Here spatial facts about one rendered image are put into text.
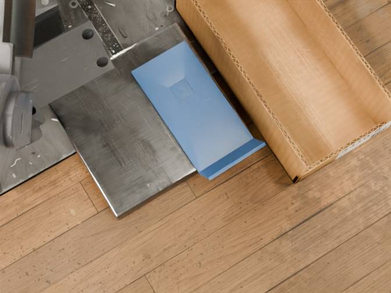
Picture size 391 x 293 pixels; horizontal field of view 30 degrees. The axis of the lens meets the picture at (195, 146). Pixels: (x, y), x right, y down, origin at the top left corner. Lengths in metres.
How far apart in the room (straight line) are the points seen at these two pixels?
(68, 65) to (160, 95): 0.22
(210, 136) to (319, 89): 0.14
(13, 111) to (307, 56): 0.46
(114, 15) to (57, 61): 0.28
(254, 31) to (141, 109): 0.16
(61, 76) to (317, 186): 0.33
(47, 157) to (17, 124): 0.34
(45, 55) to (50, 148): 0.23
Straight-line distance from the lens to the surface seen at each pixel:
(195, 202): 0.78
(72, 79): 0.59
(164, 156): 0.78
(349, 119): 0.83
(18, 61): 0.53
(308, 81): 0.84
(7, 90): 0.46
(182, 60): 0.81
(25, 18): 0.53
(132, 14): 0.86
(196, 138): 0.78
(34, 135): 0.64
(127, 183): 0.77
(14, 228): 0.79
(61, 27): 0.82
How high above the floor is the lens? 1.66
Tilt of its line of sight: 73 degrees down
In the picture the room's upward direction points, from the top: 7 degrees clockwise
